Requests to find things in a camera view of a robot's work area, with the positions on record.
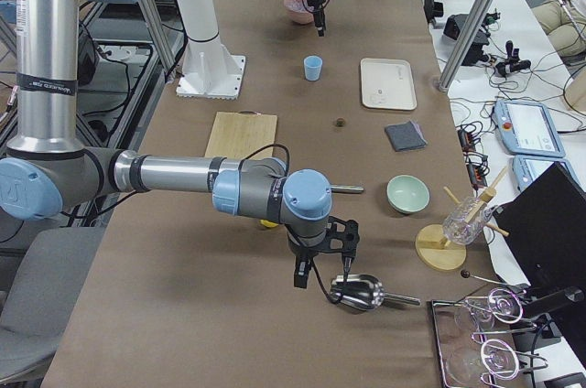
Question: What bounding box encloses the teach pendant far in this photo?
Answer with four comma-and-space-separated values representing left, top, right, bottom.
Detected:
492, 100, 566, 157

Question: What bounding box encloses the black monitor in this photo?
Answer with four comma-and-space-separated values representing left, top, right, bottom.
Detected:
496, 162, 585, 296

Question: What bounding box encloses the teach pendant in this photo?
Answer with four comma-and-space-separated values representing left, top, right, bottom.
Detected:
512, 155, 574, 192
492, 100, 566, 157

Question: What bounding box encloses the clear patterned glass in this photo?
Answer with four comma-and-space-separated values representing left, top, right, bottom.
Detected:
442, 197, 493, 245

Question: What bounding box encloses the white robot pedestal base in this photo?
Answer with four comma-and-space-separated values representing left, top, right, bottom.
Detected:
177, 0, 246, 100

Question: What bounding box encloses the teach pendant near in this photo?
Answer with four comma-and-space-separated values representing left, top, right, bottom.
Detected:
512, 155, 574, 192

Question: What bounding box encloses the cream rabbit tray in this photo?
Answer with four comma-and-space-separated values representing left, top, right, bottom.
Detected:
360, 58, 417, 111

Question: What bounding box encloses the pink bowl of ice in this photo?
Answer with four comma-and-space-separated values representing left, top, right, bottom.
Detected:
283, 0, 314, 25

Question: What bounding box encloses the aluminium frame post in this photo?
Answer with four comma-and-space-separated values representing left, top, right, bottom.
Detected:
437, 0, 493, 93

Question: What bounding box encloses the wooden cutting board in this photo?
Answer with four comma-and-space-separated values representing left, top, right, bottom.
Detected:
205, 112, 277, 159

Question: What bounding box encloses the steel ice scoop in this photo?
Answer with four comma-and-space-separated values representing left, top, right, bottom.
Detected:
330, 274, 421, 311

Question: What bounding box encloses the steel muddler black tip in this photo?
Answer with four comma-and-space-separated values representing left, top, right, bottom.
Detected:
331, 184, 364, 194

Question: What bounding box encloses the black wire glass rack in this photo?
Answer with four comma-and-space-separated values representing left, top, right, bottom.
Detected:
429, 285, 548, 387

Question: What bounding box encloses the wooden glass stand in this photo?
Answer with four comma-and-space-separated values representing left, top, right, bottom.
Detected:
415, 167, 509, 271

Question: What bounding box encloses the grey folded cloth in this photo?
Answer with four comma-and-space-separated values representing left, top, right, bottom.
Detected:
385, 121, 427, 152

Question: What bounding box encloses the mint green bowl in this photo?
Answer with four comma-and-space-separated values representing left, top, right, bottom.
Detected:
386, 175, 430, 214

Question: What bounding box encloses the light blue plastic cup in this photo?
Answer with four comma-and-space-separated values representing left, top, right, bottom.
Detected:
303, 55, 323, 81

